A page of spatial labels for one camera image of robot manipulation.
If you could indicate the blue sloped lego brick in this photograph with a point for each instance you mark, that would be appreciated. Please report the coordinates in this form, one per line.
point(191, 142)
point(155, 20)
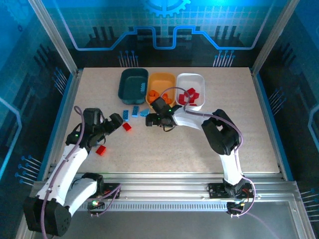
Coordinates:
point(144, 113)

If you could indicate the white plastic container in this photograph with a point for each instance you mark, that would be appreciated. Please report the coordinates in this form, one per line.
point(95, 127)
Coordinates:
point(190, 79)

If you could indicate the long red lego brick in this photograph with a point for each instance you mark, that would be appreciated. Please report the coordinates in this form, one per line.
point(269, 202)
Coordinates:
point(191, 101)

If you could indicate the aluminium table side rail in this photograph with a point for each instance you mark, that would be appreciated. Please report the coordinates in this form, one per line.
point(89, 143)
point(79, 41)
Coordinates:
point(69, 99)
point(262, 99)

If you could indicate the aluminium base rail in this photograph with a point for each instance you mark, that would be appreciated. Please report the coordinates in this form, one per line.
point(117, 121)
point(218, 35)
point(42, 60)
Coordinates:
point(162, 189)

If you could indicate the aluminium frame post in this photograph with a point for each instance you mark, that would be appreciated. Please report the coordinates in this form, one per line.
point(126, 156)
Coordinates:
point(272, 37)
point(57, 37)

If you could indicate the grey metal panel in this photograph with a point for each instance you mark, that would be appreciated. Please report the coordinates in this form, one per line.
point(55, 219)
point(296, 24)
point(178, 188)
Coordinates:
point(162, 226)

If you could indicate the yellow plastic container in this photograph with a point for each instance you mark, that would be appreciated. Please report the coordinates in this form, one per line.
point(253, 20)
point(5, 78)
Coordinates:
point(160, 82)

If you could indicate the curved orange lego brick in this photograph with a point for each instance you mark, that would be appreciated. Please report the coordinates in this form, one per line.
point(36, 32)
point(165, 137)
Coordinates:
point(166, 96)

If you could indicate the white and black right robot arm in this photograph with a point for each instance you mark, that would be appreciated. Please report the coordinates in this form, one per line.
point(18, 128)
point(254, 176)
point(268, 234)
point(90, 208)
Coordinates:
point(194, 120)

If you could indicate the long narrow blue lego brick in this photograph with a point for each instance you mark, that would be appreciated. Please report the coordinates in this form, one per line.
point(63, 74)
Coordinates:
point(142, 87)

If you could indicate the teal plastic container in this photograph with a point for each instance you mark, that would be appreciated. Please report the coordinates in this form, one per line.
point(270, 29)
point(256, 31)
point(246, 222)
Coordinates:
point(130, 85)

